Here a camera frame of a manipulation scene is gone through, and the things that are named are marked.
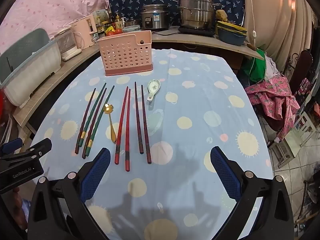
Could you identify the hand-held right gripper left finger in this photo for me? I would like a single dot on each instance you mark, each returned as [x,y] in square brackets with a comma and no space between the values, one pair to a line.
[96,173]

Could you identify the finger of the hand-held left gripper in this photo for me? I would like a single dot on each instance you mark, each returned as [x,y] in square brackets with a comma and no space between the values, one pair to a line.
[35,150]
[10,146]

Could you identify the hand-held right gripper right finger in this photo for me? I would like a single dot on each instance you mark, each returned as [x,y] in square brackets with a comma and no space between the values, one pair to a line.
[225,173]

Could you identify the purple chopstick gold band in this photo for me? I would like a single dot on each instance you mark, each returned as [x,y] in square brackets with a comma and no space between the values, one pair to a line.
[95,123]
[86,120]

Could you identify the green chopstick gold band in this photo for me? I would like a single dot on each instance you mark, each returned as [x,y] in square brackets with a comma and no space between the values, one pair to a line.
[93,113]
[100,121]

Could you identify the dark brown chopstick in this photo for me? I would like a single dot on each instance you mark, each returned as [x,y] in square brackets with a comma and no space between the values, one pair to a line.
[145,123]
[138,117]

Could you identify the pink perforated utensil holder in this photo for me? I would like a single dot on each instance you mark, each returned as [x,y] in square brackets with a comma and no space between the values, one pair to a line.
[125,55]

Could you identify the gold flower spoon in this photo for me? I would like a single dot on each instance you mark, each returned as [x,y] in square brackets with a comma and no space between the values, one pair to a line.
[111,130]

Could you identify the red chopstick black band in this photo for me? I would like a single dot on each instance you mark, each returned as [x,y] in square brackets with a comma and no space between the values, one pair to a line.
[122,125]
[128,130]

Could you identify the white dish drainer grey lid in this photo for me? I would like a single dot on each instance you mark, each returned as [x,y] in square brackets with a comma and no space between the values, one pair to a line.
[32,75]

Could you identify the blue polka dot tablecloth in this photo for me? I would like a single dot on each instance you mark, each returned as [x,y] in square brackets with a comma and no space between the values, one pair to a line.
[187,105]

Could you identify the pink pineapple print garment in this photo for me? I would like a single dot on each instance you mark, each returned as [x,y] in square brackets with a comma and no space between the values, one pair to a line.
[270,97]

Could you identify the white stool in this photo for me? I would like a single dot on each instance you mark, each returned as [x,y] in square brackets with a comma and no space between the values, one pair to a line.
[305,126]

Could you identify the white ceramic spoon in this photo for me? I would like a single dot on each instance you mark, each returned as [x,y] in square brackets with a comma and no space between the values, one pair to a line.
[153,87]

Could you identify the white countertop appliance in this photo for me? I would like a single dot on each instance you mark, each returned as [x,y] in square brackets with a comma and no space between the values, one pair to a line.
[66,45]

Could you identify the green cloth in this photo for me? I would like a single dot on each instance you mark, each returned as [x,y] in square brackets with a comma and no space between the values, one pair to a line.
[256,67]

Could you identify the pink electric kettle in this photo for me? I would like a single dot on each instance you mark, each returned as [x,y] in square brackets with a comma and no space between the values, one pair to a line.
[82,32]

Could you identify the dark wooden chair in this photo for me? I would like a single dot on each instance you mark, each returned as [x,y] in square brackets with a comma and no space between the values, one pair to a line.
[305,65]

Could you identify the dark bottle yellow label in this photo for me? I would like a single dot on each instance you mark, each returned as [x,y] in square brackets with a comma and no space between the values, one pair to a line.
[100,27]

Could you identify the red tomato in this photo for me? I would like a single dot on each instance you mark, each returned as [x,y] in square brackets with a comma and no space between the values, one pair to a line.
[118,31]
[111,32]

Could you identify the black induction cooktop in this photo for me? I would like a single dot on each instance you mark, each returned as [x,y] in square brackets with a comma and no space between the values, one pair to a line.
[195,31]

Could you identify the pink floral sheet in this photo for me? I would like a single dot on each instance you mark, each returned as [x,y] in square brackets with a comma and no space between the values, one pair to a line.
[50,5]

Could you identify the yellow rimmed blue bowl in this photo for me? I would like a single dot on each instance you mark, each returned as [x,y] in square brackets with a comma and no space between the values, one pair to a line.
[231,26]

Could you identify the white floral jug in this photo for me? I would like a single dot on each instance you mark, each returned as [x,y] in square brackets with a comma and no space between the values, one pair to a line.
[100,13]

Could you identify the glass container blue lid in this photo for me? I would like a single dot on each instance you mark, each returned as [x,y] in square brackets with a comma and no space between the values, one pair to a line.
[132,27]

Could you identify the beige curtain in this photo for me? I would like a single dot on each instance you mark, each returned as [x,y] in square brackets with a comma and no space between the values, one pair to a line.
[275,30]

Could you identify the thin dark sauce bottle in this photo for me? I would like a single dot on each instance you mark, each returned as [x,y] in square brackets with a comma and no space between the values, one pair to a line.
[110,17]

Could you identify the amber sauce bottle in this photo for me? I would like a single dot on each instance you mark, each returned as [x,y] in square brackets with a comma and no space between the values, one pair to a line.
[118,21]

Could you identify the yellow sponge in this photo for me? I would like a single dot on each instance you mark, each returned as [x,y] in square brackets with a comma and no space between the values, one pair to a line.
[221,14]

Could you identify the silver rice cooker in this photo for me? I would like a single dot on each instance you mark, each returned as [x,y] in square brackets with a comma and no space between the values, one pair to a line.
[153,20]

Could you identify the stainless steel steamer pot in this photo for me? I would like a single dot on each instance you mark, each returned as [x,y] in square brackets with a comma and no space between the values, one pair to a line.
[195,10]

